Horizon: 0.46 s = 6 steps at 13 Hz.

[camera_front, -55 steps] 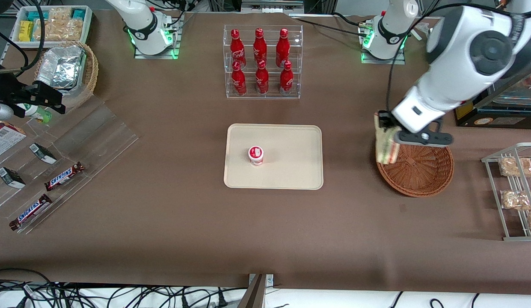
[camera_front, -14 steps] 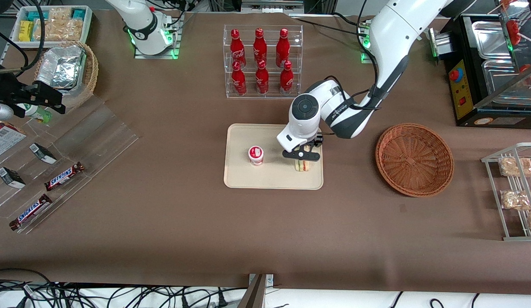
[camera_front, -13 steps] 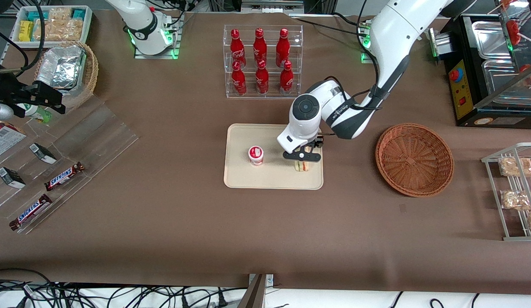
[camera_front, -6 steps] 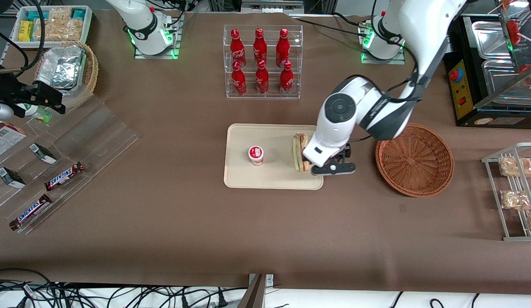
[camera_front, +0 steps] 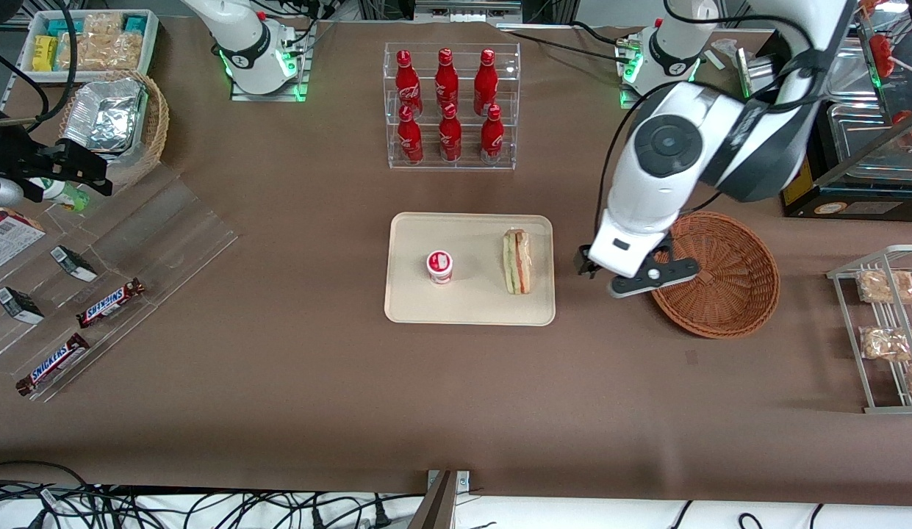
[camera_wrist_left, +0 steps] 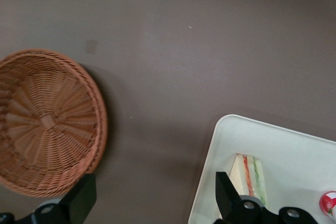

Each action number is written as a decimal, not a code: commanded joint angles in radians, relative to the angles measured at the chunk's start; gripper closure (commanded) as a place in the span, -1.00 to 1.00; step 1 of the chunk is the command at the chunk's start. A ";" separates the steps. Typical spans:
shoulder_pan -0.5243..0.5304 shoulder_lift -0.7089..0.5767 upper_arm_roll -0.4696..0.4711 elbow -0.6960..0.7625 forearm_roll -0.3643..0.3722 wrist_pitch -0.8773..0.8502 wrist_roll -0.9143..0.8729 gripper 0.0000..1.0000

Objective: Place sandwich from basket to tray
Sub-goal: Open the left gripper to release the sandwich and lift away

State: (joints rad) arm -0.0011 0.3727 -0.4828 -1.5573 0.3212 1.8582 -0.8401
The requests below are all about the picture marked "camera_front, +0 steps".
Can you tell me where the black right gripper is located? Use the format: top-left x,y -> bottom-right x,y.
0,103 -> 113,201

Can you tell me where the triangle sandwich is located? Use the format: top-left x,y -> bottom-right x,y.
503,228 -> 532,295

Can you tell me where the light wicker basket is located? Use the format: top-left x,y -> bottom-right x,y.
59,70 -> 170,188

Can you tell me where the beige plastic tray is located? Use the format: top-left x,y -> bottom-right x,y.
384,212 -> 556,326

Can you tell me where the brown wicker basket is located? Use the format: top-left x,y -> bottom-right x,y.
649,212 -> 780,339

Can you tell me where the green white small bottle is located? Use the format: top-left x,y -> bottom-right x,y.
29,176 -> 90,212

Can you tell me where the aluminium foil container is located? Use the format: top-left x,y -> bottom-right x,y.
62,79 -> 148,153

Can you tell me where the small black white box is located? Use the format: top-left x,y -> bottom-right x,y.
50,245 -> 98,282
0,287 -> 44,325

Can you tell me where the red white printed carton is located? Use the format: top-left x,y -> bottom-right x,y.
0,208 -> 46,278

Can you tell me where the clear acrylic stepped stand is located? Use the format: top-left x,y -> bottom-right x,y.
0,163 -> 240,403

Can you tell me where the clear bag of crackers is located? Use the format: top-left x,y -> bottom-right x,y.
103,29 -> 145,71
59,33 -> 105,72

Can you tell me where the yellow snack packet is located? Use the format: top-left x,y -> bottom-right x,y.
32,35 -> 60,72

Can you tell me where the snickers chocolate bar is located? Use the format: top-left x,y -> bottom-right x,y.
15,333 -> 90,397
76,278 -> 146,328

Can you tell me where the white plastic bin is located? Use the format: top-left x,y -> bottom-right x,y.
18,9 -> 160,83

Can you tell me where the clear acrylic bottle rack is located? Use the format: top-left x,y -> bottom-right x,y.
384,42 -> 521,170

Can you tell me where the red cola bottle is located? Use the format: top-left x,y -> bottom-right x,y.
474,48 -> 498,117
439,103 -> 462,162
436,48 -> 459,111
480,104 -> 505,164
397,105 -> 424,165
395,50 -> 423,118

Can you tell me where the clear plastic wrapper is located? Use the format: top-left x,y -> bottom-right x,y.
709,38 -> 743,71

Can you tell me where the black food warmer appliance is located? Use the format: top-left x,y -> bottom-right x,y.
757,22 -> 912,218

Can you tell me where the brown table cover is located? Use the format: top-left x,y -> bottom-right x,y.
0,16 -> 912,508

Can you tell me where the stainless steel pan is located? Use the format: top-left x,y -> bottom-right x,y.
829,103 -> 905,166
827,40 -> 880,104

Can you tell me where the red sausage on stick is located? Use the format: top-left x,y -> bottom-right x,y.
869,35 -> 897,79

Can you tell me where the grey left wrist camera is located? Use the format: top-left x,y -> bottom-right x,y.
608,252 -> 701,299

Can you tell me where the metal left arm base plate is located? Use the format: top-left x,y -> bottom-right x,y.
617,29 -> 697,112

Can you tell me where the white wire rack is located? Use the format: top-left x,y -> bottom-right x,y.
827,245 -> 912,414

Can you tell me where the silver metal bracket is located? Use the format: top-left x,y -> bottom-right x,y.
735,50 -> 780,98

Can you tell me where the aluminium profile bracket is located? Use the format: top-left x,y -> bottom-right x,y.
408,470 -> 471,529

